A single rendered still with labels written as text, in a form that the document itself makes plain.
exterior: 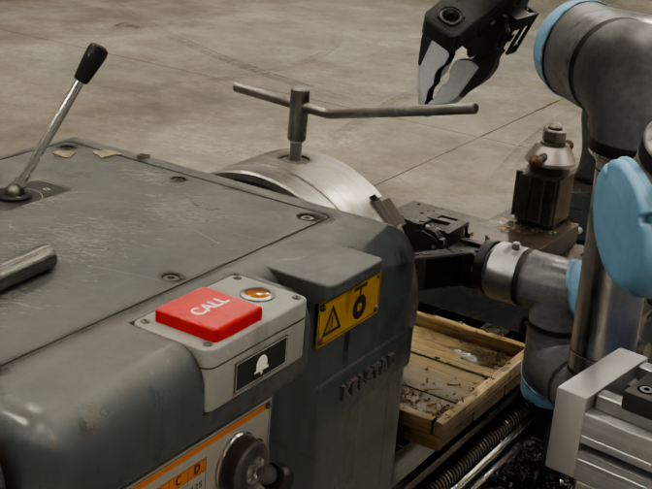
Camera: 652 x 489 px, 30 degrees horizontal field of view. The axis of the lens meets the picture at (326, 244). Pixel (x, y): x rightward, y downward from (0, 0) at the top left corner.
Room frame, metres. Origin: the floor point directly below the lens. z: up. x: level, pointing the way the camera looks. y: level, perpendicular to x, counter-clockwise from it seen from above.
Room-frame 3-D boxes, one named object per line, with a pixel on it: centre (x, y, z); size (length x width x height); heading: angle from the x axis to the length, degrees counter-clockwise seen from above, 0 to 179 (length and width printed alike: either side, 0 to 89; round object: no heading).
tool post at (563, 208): (1.84, -0.33, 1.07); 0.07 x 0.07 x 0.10; 59
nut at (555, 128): (1.84, -0.34, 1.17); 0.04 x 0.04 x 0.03
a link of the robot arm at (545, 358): (1.40, -0.31, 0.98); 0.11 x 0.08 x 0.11; 14
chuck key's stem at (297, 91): (1.36, 0.04, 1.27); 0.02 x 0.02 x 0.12
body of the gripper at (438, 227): (1.50, -0.17, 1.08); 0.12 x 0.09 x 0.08; 59
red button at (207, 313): (0.85, 0.08, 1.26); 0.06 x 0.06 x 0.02; 59
